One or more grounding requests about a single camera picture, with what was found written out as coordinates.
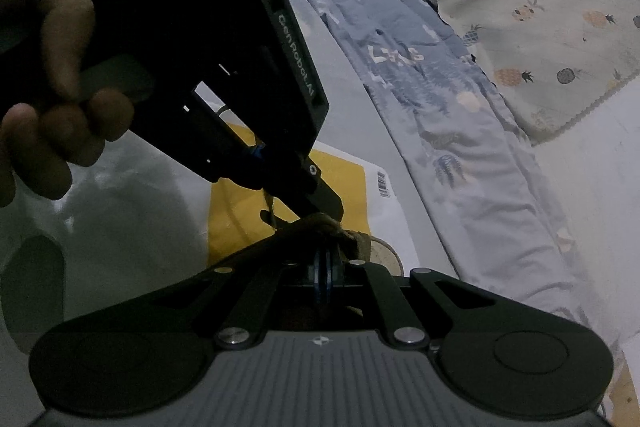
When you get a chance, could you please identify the white and yellow mailer bag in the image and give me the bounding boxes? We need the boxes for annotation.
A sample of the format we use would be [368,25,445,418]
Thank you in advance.
[135,117,423,280]

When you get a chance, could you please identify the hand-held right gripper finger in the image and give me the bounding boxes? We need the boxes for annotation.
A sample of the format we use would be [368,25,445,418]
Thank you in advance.
[150,247,327,351]
[326,247,494,352]

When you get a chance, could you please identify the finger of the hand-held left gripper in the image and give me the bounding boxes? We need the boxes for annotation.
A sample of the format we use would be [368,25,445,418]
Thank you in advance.
[260,151,346,224]

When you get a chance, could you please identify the person's left hand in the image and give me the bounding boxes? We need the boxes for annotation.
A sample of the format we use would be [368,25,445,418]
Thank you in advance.
[0,0,136,208]

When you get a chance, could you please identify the grey leaf print bed sheet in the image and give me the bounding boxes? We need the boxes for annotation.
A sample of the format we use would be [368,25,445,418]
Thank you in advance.
[0,0,501,427]

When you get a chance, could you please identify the blue printed quilt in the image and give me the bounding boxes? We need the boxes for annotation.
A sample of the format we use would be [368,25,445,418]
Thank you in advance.
[270,0,621,348]

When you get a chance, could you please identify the pineapple print curtain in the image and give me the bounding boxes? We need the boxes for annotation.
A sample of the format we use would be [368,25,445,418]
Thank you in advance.
[410,0,640,148]

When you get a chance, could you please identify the black shoe with tan sole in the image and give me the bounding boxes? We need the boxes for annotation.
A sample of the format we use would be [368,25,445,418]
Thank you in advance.
[212,213,404,279]

